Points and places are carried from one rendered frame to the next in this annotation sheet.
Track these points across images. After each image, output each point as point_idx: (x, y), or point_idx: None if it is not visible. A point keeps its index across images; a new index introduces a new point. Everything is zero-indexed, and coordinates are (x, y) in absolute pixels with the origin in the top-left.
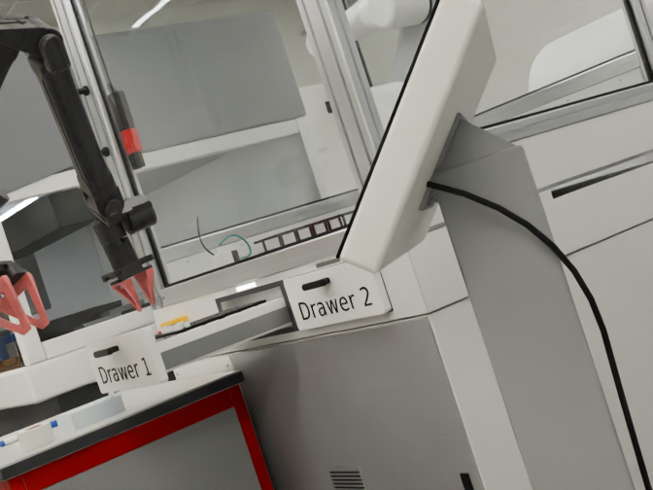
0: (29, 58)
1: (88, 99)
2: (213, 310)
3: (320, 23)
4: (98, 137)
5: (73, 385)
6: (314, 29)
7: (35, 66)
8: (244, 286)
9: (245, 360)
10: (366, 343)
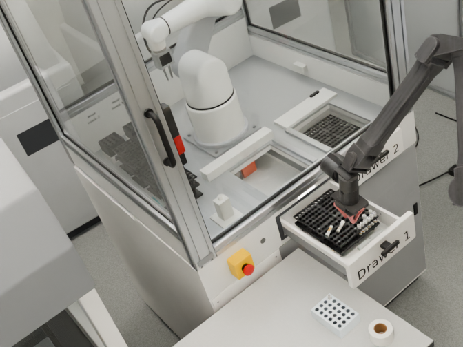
0: (434, 63)
1: (149, 120)
2: (271, 226)
3: (398, 13)
4: (154, 153)
5: None
6: (394, 16)
7: (439, 67)
8: (305, 192)
9: (293, 242)
10: (382, 175)
